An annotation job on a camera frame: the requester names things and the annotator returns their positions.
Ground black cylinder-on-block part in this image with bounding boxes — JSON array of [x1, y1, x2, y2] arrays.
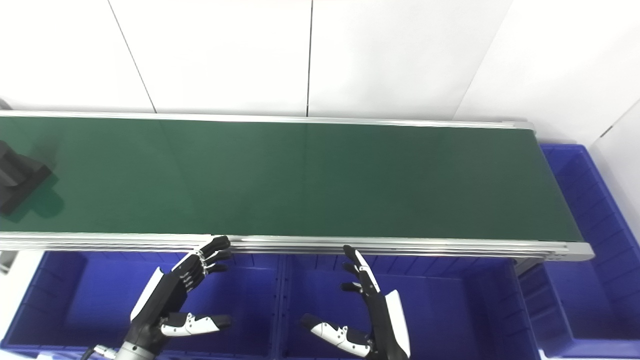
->
[[0, 140, 54, 217]]

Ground blue plastic bin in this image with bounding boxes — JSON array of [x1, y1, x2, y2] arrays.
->
[[517, 144, 640, 359], [0, 250, 286, 360], [277, 253, 543, 360]]

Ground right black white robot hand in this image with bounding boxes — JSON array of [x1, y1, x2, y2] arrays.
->
[[300, 245, 412, 360]]

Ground green conveyor belt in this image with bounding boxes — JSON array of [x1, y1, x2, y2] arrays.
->
[[0, 116, 583, 243]]

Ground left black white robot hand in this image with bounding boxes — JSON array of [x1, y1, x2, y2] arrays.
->
[[122, 235, 233, 352]]

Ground grey conveyor support leg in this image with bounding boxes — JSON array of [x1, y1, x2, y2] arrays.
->
[[0, 250, 19, 275], [514, 260, 547, 277]]

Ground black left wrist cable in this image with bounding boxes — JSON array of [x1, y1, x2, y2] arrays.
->
[[80, 344, 119, 360]]

